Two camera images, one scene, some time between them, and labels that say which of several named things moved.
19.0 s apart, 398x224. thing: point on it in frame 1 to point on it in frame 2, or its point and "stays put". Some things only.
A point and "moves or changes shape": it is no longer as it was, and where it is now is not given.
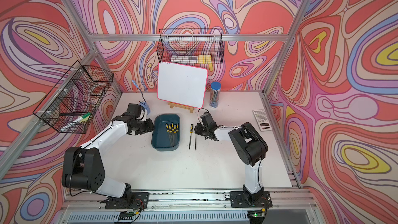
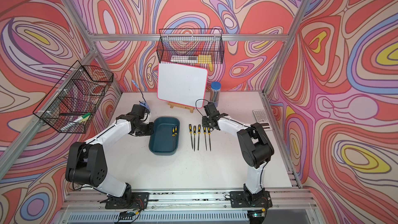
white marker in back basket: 184,59 stays put
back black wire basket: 190,45 stays put
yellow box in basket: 204,59 stays put
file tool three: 177,130 to 198,137
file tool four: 174,131 moves or changes shape
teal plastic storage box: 160,139 moves or changes shape
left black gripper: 149,126 stays put
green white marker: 78,120 stays put
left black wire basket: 70,105 stays put
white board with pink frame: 182,84 stays put
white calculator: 261,120 stays put
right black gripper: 197,129 to 204,124
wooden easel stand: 176,105 stays put
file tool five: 172,129 to 209,133
